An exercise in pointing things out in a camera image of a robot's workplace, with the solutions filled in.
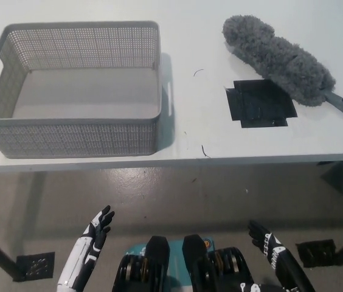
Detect grey perforated plastic basket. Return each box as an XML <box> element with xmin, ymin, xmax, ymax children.
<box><xmin>0</xmin><ymin>20</ymin><xmax>163</xmax><ymax>159</ymax></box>

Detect black tape patch on desk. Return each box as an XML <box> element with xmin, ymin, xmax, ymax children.
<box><xmin>224</xmin><ymin>79</ymin><xmax>299</xmax><ymax>128</ymax></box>

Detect robot body black teal blocks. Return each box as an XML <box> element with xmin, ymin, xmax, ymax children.
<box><xmin>112</xmin><ymin>233</ymin><xmax>259</xmax><ymax>292</ymax></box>

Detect robot right hand white black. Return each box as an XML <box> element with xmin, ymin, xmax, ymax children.
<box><xmin>247</xmin><ymin>220</ymin><xmax>288</xmax><ymax>271</ymax></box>

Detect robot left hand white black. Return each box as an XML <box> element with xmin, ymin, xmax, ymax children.
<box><xmin>57</xmin><ymin>205</ymin><xmax>116</xmax><ymax>289</ymax></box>

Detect grey fluffy duster with handle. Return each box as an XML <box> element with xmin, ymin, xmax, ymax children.
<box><xmin>222</xmin><ymin>15</ymin><xmax>343</xmax><ymax>130</ymax></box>

